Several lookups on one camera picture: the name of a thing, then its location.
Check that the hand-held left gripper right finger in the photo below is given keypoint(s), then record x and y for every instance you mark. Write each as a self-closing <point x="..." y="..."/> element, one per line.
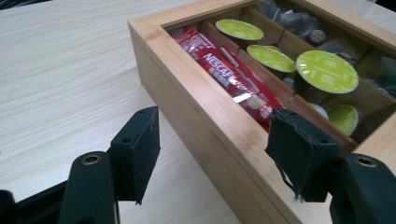
<point x="299" y="155"/>

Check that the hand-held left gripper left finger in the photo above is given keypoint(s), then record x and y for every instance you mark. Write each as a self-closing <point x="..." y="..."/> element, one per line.
<point x="135" y="155"/>

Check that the wooden box with glass lid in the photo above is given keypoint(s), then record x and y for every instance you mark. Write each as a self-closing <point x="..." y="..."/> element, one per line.
<point x="186" y="93"/>

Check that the white lid capsule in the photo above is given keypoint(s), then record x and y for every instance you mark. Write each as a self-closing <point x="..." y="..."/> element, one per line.
<point x="320" y="110"/>

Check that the green lid coffee capsule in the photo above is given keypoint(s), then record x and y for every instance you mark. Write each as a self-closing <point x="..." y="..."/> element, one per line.
<point x="271" y="57"/>
<point x="344" y="119"/>
<point x="239" y="29"/>
<point x="327" y="71"/>

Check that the red coffee sachet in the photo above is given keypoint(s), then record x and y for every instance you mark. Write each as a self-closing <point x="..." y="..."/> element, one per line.
<point x="214" y="62"/>
<point x="258" y="87"/>

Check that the dark tea bag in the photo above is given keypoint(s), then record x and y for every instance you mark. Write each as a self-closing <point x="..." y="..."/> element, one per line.
<point x="295" y="20"/>
<point x="381" y="73"/>

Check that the brown lid capsule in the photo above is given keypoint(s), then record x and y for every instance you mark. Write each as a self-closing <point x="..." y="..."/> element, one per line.
<point x="317" y="36"/>

